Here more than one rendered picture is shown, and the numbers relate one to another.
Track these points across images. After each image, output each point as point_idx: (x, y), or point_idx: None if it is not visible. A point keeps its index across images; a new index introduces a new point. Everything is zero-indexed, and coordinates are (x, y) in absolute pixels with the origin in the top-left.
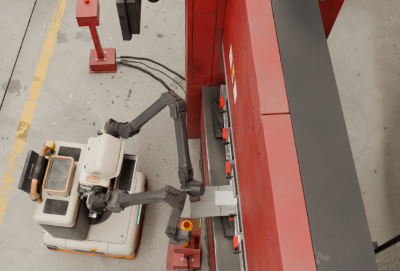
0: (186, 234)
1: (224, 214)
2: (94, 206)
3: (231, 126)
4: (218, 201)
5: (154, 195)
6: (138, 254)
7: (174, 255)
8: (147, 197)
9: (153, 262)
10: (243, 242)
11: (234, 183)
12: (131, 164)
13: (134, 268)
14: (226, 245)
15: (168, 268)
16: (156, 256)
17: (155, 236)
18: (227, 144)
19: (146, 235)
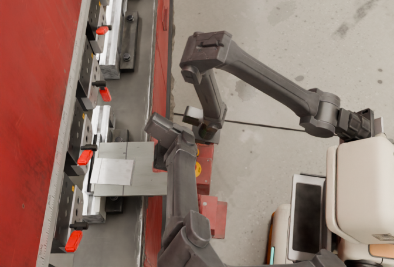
0: (191, 108)
1: (121, 143)
2: (364, 115)
3: (44, 224)
4: (126, 166)
5: (247, 56)
6: (267, 225)
7: (216, 210)
8: (262, 63)
9: (245, 213)
10: (88, 13)
11: (82, 135)
12: (299, 239)
13: (271, 205)
14: (128, 121)
15: (224, 202)
16: (240, 220)
17: (243, 250)
18: (77, 222)
19: (258, 252)
